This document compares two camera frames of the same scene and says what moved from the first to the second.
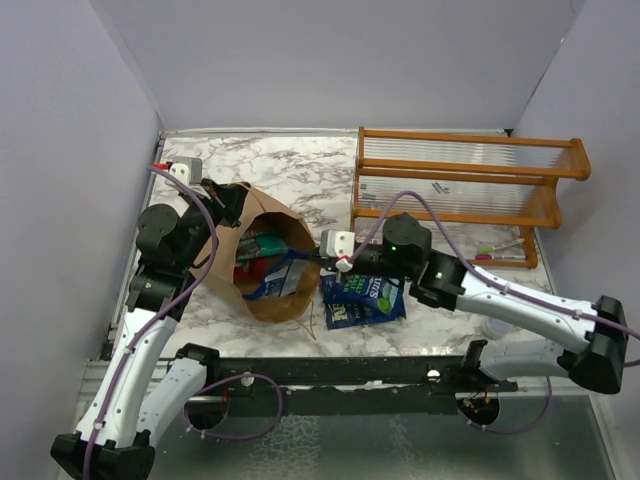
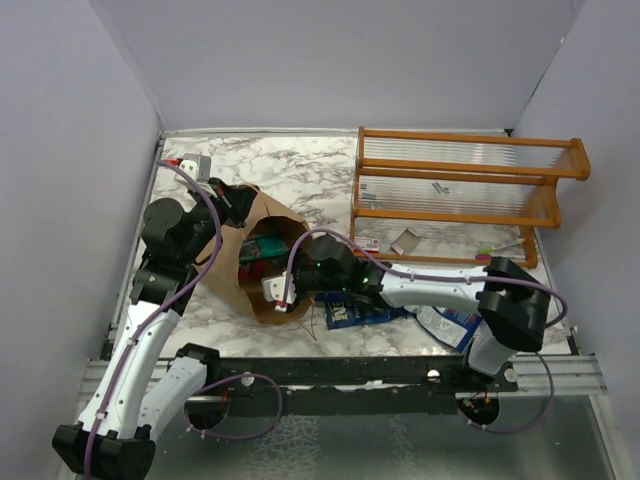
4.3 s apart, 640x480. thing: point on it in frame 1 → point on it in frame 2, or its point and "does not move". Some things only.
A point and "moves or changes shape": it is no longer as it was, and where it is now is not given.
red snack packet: x=254 y=270 does not move
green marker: x=489 y=250 does not move
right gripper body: x=372 y=263 → x=310 y=279
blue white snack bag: x=282 y=279 moves or changes shape
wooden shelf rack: x=496 y=188 does not move
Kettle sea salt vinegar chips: x=362 y=299 does not move
